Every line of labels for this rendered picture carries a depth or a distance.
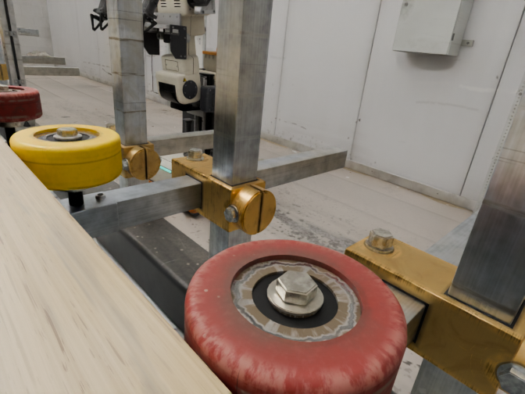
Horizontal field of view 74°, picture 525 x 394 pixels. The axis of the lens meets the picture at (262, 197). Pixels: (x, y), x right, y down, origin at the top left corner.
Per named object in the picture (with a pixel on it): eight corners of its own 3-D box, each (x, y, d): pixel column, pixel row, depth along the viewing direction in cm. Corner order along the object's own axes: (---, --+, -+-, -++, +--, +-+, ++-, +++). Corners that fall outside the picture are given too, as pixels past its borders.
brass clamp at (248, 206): (207, 188, 48) (208, 152, 46) (277, 227, 39) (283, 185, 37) (166, 197, 44) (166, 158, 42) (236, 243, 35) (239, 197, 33)
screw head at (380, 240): (373, 236, 28) (376, 223, 28) (398, 248, 27) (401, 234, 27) (359, 244, 27) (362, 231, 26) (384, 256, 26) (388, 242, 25)
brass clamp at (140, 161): (127, 154, 65) (125, 127, 63) (164, 177, 56) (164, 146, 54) (92, 159, 61) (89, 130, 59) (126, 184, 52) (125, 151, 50)
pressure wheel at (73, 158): (41, 285, 28) (14, 145, 23) (26, 241, 33) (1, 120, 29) (140, 257, 33) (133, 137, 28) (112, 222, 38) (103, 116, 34)
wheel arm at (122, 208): (328, 166, 61) (332, 142, 60) (344, 172, 59) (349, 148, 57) (51, 239, 32) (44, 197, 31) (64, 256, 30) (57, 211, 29)
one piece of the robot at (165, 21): (164, 55, 206) (163, 14, 197) (193, 59, 189) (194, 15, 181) (139, 54, 194) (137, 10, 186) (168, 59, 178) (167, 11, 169)
